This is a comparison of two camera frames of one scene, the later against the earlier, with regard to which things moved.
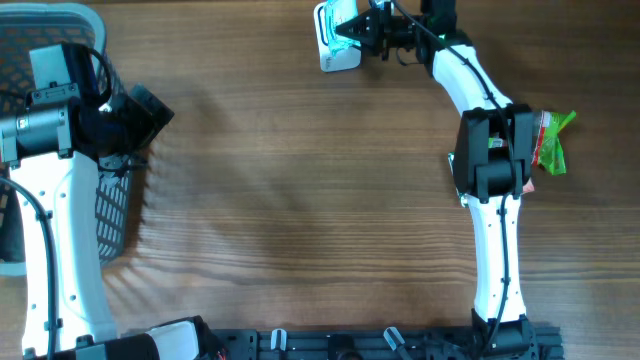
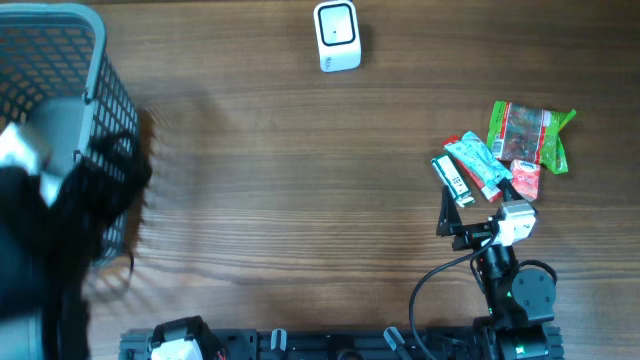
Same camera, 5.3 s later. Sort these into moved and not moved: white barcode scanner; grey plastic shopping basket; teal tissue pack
Moved: teal tissue pack
Not moved: white barcode scanner; grey plastic shopping basket
